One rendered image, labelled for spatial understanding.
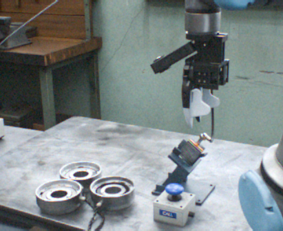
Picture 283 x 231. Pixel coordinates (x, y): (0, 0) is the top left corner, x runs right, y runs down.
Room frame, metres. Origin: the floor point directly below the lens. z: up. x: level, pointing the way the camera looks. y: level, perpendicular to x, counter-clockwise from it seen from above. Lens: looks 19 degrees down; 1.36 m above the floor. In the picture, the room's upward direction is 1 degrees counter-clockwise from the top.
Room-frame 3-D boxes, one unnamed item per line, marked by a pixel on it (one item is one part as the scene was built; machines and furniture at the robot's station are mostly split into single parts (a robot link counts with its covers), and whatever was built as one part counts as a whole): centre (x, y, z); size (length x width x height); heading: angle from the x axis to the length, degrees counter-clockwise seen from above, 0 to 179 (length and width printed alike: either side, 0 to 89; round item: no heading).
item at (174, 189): (0.91, -0.07, 0.85); 0.04 x 0.04 x 0.05
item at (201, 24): (1.01, -0.14, 1.21); 0.08 x 0.08 x 0.05
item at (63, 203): (0.97, 0.19, 0.82); 0.10 x 0.10 x 0.04
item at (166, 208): (0.91, -0.07, 0.82); 0.08 x 0.07 x 0.05; 62
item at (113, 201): (0.98, 0.07, 0.82); 0.10 x 0.10 x 0.04
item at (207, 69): (1.00, -0.14, 1.13); 0.09 x 0.08 x 0.12; 62
